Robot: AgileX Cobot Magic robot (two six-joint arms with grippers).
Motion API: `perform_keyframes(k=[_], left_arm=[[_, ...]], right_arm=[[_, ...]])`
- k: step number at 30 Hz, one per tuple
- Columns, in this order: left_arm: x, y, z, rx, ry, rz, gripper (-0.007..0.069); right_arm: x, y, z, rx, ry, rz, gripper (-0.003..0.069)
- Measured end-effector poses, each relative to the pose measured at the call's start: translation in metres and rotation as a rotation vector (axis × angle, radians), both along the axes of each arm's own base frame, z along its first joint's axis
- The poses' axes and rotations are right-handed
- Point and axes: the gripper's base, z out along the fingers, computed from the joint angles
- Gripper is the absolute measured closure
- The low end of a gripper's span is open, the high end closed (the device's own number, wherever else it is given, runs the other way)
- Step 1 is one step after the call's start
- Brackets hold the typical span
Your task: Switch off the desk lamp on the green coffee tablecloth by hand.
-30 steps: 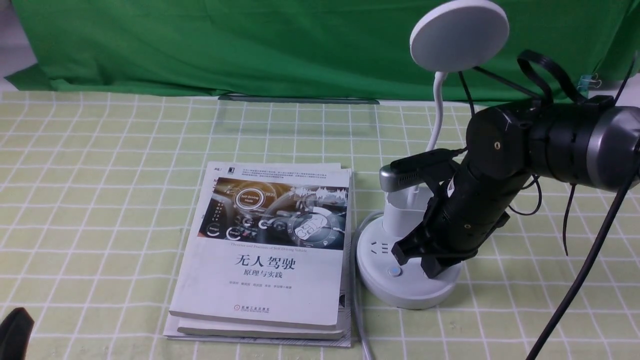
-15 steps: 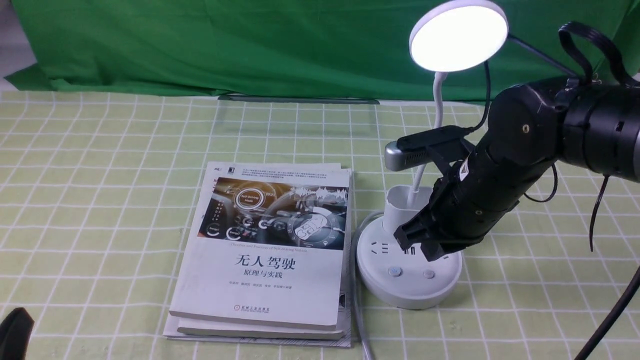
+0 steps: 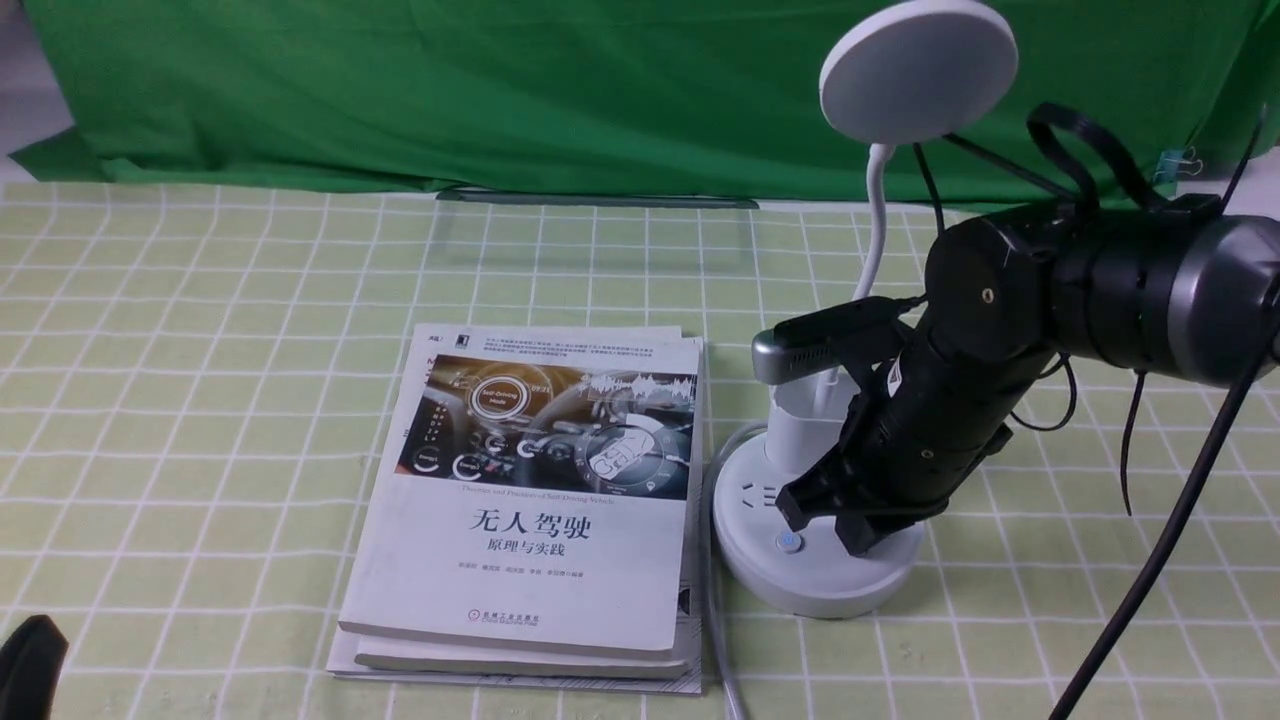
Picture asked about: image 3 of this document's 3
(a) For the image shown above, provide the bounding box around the top self-driving textbook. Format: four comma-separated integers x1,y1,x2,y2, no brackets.
338,323,704,662

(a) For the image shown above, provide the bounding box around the white lamp power cord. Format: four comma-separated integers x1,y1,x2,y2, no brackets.
698,421,769,720

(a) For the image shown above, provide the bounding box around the green grid tablecloth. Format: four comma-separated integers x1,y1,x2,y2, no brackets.
1,184,1222,719

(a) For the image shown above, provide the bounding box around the green backdrop cloth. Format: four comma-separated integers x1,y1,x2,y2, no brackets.
13,1,1277,201

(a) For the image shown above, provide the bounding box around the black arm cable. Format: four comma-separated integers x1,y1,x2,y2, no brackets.
1048,290,1280,720

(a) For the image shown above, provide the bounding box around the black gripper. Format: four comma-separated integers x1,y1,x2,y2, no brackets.
774,300,1055,557

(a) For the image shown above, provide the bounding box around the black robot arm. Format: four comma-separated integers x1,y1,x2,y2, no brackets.
771,208,1277,555

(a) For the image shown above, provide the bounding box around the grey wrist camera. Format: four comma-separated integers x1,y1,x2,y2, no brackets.
751,296,925,386

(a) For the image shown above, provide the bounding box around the bottom white book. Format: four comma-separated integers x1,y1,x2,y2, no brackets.
326,325,705,694

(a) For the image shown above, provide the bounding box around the binder clip on backdrop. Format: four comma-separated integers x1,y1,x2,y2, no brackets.
1152,147,1204,184

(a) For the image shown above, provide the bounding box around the white desk lamp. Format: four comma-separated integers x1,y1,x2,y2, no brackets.
705,1,1019,619

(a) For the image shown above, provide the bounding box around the black object at corner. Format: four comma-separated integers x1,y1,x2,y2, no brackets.
1,614,70,720

